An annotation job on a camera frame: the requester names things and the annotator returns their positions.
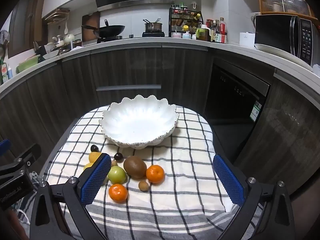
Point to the green apple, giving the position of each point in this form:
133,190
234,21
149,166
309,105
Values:
117,175

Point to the large white plate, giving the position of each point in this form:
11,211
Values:
280,52

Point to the black spice rack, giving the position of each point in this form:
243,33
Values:
185,20

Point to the small brown longan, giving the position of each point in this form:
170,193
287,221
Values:
143,185
114,163

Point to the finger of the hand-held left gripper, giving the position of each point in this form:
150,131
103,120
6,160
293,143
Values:
4,145
27,155

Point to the white scalloped bowl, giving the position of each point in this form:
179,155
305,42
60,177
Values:
138,122

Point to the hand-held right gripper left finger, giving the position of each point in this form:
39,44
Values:
96,177

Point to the brown kiwi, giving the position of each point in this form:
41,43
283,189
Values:
135,167

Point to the white spatula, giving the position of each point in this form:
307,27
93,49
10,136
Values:
66,29

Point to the green white sticker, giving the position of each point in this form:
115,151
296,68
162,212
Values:
255,111

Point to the green plastic pitcher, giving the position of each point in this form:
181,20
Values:
200,33

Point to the white paper box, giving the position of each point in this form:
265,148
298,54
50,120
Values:
246,39

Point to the green dish soap bottle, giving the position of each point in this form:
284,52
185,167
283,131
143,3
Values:
4,73

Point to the yellow lemon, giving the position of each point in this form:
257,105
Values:
88,166

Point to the black wok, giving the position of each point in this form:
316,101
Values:
110,30

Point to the orange mandarin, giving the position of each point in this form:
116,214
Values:
155,173
118,193

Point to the dark purple passion fruit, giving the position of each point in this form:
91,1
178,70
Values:
94,148
118,156

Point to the white black checked cloth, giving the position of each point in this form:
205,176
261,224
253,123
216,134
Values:
175,205

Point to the wooden cutting board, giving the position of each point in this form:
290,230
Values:
90,20

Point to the black built-in dishwasher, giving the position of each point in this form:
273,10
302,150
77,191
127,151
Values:
232,105

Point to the steel saucepan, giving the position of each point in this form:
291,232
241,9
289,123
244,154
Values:
153,27

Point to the brown wooden door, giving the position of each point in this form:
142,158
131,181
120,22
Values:
25,17

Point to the wooden wall rack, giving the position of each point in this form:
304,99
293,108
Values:
57,15

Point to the white teapot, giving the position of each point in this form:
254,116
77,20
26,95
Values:
68,39

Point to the yellow mango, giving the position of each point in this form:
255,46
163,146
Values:
93,157

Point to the row of spice jars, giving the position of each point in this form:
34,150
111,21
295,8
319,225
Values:
178,7

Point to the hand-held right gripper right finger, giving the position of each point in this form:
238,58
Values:
228,180

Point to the black microwave oven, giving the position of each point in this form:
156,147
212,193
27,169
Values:
275,32

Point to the dark wood kitchen cabinets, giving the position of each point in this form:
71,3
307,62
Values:
125,65

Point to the white dish bowl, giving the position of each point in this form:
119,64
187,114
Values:
51,54

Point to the green bowl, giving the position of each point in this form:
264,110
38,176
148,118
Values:
27,63

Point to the person's left forearm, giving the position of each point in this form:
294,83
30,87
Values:
10,226

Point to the group of condiment bottles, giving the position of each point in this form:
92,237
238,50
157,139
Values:
215,32

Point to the black portable hob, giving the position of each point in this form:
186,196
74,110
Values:
153,34

